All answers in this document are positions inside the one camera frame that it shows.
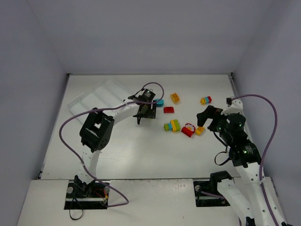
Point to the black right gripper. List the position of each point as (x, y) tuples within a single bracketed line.
[(212, 113)]

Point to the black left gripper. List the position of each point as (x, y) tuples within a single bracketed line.
[(146, 111)]

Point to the yellow curved lego brick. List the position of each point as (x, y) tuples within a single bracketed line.
[(199, 131)]

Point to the blue oval lego brick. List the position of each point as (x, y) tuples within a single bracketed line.
[(159, 103)]

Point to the red curved lego brick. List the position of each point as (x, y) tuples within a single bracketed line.
[(168, 109)]

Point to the green lego brick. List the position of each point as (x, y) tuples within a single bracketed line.
[(144, 109)]

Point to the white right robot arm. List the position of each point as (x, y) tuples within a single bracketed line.
[(258, 208)]

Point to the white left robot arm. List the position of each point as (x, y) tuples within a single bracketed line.
[(97, 128)]

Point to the red flower lego brick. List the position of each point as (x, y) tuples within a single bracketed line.
[(188, 129)]

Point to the yellow blue red lego stack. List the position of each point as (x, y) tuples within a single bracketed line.
[(206, 100)]

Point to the green blue yellow lego stack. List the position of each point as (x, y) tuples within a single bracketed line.
[(173, 126)]

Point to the yellow square lego brick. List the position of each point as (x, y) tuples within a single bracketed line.
[(175, 98)]

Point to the clear plastic divided tray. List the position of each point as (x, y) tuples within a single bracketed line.
[(107, 94)]

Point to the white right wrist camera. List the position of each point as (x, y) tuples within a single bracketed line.
[(235, 105)]

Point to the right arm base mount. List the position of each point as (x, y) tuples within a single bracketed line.
[(207, 196)]

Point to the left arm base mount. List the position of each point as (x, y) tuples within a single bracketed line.
[(95, 199)]

